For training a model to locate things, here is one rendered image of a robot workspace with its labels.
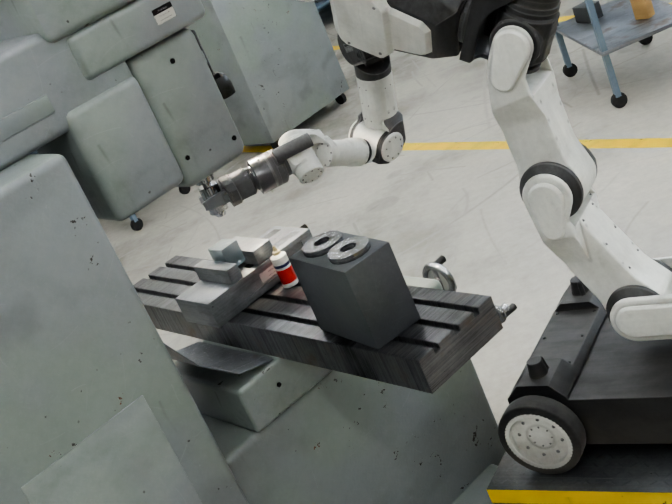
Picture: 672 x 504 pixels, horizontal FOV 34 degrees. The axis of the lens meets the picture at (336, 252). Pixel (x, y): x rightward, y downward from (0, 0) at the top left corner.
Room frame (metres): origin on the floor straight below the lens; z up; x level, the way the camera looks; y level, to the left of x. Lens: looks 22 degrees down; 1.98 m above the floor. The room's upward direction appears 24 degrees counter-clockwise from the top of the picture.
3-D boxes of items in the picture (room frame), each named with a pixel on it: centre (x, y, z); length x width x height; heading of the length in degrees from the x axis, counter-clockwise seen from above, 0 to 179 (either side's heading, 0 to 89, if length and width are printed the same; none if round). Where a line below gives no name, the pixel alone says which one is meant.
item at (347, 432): (2.49, 0.19, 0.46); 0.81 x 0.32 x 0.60; 123
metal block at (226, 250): (2.53, 0.25, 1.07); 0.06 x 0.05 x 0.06; 34
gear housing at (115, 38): (2.45, 0.25, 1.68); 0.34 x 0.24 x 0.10; 123
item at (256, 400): (2.48, 0.21, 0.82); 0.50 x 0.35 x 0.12; 123
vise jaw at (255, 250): (2.56, 0.20, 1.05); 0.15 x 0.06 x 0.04; 34
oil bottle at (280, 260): (2.46, 0.13, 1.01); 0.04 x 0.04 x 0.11
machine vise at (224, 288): (2.55, 0.22, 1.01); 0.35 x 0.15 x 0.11; 124
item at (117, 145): (2.37, 0.38, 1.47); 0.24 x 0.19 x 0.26; 33
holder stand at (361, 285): (2.08, 0.00, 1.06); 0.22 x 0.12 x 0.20; 26
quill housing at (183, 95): (2.47, 0.22, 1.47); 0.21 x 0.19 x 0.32; 33
